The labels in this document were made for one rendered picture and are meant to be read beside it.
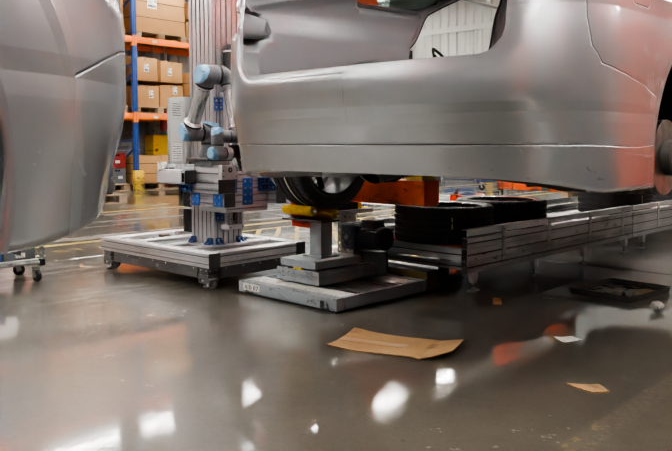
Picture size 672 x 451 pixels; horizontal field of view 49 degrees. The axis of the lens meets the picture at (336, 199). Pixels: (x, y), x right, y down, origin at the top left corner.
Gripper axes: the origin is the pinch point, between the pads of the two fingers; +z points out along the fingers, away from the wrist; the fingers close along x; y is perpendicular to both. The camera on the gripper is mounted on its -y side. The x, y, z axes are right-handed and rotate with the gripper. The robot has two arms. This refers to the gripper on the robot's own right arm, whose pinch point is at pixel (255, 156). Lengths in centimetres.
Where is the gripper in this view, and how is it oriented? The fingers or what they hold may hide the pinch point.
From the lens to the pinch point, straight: 469.0
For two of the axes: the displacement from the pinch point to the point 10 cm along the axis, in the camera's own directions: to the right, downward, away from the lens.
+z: 6.9, -0.5, 7.2
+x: -7.2, -0.5, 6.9
